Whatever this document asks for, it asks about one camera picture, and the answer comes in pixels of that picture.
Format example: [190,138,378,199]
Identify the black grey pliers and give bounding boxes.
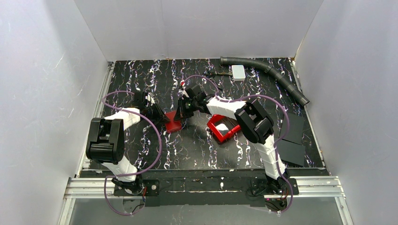
[202,70,232,91]

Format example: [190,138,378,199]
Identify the aluminium frame rail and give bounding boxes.
[59,58,352,225]

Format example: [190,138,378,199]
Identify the white rectangular box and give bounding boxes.
[231,65,246,82]

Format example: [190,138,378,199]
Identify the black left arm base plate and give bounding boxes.
[111,177,160,197]

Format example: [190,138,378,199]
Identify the red plastic bin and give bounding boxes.
[207,114,241,143]

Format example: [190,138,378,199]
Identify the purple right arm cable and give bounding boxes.
[181,75,293,215]

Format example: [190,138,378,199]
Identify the lower black card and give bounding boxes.
[276,139,306,167]

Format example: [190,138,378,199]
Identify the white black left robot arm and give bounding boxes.
[85,92,170,183]

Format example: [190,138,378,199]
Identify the upper black card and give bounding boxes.
[283,113,305,144]

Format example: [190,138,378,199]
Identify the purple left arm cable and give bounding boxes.
[102,90,163,217]

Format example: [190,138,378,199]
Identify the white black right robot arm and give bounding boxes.
[174,85,287,180]

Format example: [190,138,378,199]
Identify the black card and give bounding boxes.
[276,139,306,167]
[283,113,305,144]

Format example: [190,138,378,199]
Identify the grey corrugated hose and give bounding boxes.
[220,56,311,106]

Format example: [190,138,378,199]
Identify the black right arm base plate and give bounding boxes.
[247,178,299,197]

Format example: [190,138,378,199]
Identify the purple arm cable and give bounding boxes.
[102,90,163,217]
[181,75,293,215]

